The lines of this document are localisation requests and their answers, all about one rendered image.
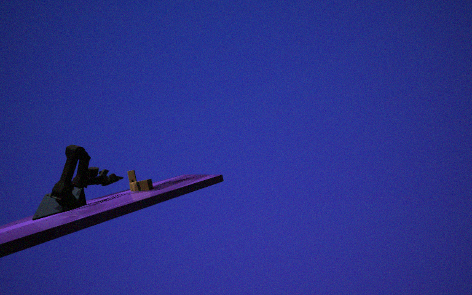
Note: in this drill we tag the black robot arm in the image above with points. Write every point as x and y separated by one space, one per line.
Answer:
62 190

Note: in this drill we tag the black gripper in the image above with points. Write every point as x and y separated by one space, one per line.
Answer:
109 180

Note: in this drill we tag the wooden post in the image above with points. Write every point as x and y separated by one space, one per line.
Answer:
132 176

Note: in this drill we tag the brown wooden board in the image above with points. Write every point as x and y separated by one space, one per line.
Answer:
141 185

